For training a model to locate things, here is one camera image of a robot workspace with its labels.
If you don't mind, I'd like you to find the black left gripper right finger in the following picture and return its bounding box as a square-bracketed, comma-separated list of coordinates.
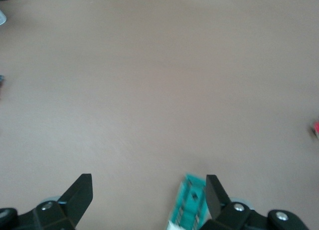
[199, 174, 310, 230]

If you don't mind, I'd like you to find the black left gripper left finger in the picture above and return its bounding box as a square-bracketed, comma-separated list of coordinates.
[0, 173, 94, 230]

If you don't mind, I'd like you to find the green load switch cream lever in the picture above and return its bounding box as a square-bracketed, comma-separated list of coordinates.
[166, 174, 212, 230]

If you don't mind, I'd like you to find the black button pink contact block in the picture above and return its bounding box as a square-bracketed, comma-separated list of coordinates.
[310, 119, 319, 142]

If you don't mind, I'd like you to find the brown table cover mat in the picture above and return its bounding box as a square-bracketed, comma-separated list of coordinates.
[0, 0, 319, 230]

